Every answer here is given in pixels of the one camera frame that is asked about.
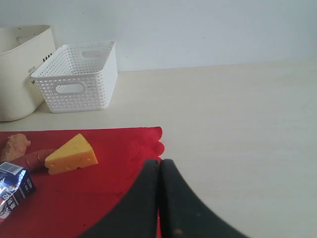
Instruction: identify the red table cloth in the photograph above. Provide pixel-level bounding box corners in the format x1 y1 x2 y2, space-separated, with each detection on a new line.
0 127 164 238

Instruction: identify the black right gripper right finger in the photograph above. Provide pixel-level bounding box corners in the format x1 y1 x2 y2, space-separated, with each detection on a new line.
158 159 246 238

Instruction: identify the red sausage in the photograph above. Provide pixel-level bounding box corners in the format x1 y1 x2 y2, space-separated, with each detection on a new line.
10 149 56 173

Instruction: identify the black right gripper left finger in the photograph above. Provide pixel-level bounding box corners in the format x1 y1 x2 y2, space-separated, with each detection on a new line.
80 160 159 238

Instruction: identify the blue white milk carton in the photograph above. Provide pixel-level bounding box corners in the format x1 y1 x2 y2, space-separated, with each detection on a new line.
0 162 36 223

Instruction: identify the white perforated plastic basket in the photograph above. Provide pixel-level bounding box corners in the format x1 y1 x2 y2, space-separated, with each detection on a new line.
30 41 118 113

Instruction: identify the yellow cheese wedge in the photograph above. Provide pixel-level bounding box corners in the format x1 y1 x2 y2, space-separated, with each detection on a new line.
45 133 98 175

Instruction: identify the cream plastic tub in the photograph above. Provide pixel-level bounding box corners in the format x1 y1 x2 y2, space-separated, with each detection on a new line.
0 25 55 122

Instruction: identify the orange fried chicken piece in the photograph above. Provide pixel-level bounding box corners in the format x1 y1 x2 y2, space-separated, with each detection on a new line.
0 133 31 162

